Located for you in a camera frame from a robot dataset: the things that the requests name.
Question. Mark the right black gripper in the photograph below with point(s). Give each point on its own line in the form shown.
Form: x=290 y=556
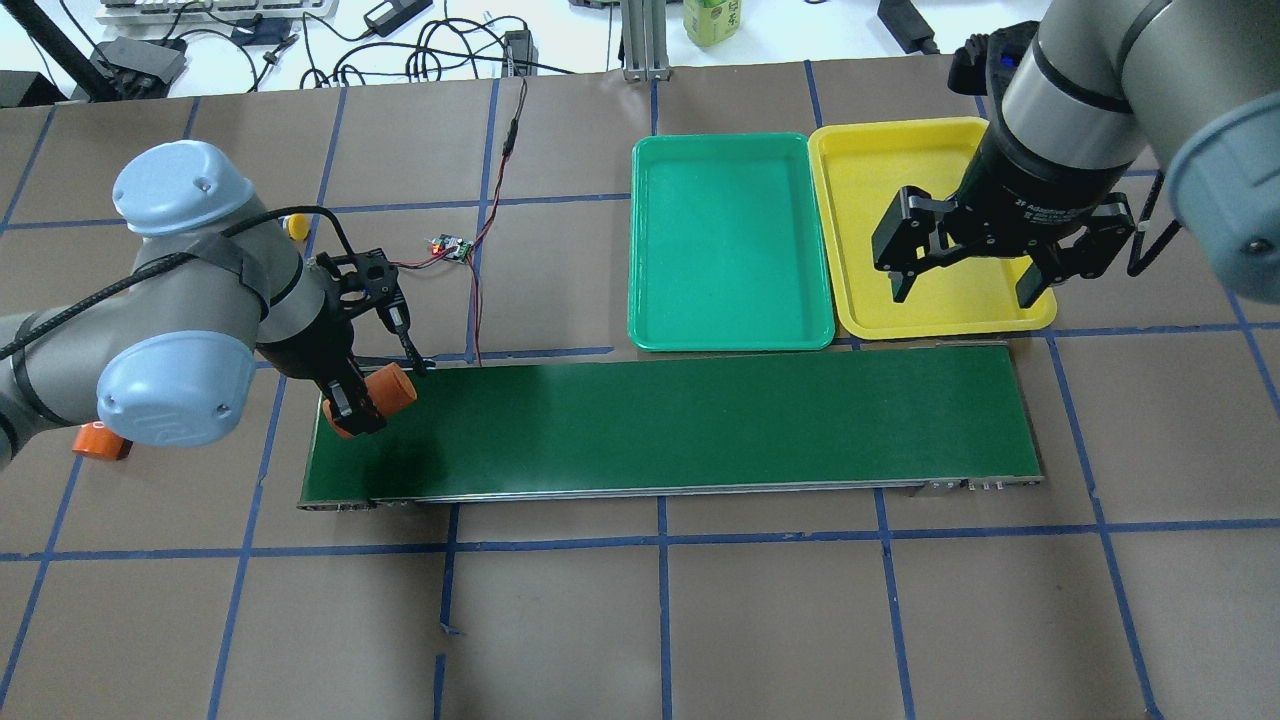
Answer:
x=1035 y=188

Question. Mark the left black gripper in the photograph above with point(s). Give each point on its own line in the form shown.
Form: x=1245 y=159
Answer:
x=308 y=347

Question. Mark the plain orange cylinder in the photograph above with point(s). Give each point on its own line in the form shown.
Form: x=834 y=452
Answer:
x=389 y=390

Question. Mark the orange cylinder marked 4680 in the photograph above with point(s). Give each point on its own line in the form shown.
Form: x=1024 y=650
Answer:
x=95 y=441

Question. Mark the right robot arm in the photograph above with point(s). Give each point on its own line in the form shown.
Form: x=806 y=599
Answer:
x=1073 y=100

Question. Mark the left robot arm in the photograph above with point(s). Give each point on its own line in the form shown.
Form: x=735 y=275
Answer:
x=166 y=355

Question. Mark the small motor controller board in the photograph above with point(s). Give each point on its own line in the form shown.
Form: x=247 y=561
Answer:
x=449 y=248

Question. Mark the green conveyor belt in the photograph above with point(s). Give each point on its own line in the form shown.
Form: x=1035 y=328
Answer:
x=905 y=417

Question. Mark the black power adapter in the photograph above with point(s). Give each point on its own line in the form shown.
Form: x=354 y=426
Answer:
x=907 y=26

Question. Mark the green plastic tray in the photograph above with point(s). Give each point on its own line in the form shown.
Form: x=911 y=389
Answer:
x=726 y=246

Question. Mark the green tea bottle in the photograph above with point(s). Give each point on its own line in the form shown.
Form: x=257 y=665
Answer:
x=709 y=23

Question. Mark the black usb hub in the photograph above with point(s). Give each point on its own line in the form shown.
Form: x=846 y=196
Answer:
x=140 y=69

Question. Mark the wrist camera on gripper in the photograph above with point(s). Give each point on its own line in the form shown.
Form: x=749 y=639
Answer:
x=359 y=282

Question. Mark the aluminium frame post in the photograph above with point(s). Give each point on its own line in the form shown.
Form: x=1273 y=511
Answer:
x=644 y=41

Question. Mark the black camera stand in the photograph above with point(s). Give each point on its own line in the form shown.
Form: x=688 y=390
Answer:
x=45 y=32

